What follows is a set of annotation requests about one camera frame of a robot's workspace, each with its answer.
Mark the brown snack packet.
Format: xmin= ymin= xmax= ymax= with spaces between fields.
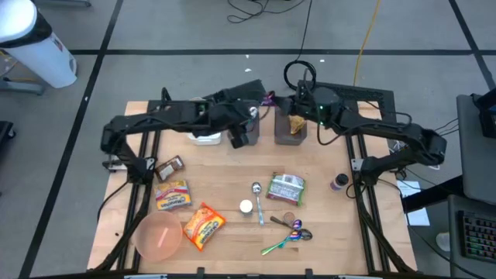
xmin=154 ymin=154 xmax=186 ymax=183

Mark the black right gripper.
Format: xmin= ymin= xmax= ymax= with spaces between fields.
xmin=274 ymin=79 xmax=317 ymax=115

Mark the dark purple spoon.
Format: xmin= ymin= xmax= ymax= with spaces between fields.
xmin=270 ymin=215 xmax=303 ymax=230

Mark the white trash can black bag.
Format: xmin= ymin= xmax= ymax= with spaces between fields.
xmin=0 ymin=0 xmax=78 ymax=89

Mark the rainbow iridescent spoon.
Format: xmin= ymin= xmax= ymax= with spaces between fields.
xmin=260 ymin=230 xmax=304 ymax=256

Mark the black computer box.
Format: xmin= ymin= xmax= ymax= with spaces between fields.
xmin=474 ymin=88 xmax=496 ymax=140

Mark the grey monitor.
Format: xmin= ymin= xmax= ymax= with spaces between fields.
xmin=456 ymin=95 xmax=496 ymax=206

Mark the grey desk foot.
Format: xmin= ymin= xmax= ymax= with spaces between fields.
xmin=0 ymin=75 xmax=44 ymax=96

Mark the yellow blue Maruchan ramen packet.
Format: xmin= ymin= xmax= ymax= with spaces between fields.
xmin=153 ymin=179 xmax=194 ymax=212

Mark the backlit keyboard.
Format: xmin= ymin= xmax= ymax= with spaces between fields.
xmin=459 ymin=211 xmax=496 ymax=264

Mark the purple jar black lid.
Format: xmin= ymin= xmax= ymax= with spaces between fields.
xmin=329 ymin=173 xmax=350 ymax=192

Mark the pink translucent bowl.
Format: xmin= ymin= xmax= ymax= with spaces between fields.
xmin=133 ymin=210 xmax=184 ymax=262

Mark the white computer mouse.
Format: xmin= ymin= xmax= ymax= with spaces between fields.
xmin=436 ymin=231 xmax=453 ymax=253

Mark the white round cap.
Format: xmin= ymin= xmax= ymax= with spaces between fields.
xmin=239 ymin=198 xmax=254 ymax=218

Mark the grey plastic bin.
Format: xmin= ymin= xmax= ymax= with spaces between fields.
xmin=232 ymin=104 xmax=261 ymax=147
xmin=274 ymin=106 xmax=308 ymax=146

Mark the white plastic bin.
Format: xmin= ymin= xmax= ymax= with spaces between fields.
xmin=185 ymin=129 xmax=222 ymax=147

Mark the orange Maruchan ramen packet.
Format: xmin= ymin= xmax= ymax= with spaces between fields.
xmin=182 ymin=201 xmax=228 ymax=252

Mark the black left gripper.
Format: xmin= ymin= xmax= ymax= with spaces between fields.
xmin=212 ymin=101 xmax=257 ymax=150

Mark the white paper sheet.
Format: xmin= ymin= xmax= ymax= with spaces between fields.
xmin=397 ymin=180 xmax=431 ymax=228

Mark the lime chili shrimp ramen packet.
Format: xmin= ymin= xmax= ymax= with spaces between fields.
xmin=266 ymin=172 xmax=307 ymax=207

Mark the yellow hanging cable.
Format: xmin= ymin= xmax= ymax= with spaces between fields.
xmin=352 ymin=0 xmax=384 ymax=87

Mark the black coiled floor cable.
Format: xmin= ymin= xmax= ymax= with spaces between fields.
xmin=283 ymin=0 xmax=318 ymax=92

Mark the black perforated metal case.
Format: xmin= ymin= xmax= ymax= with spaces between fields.
xmin=298 ymin=79 xmax=396 ymax=117

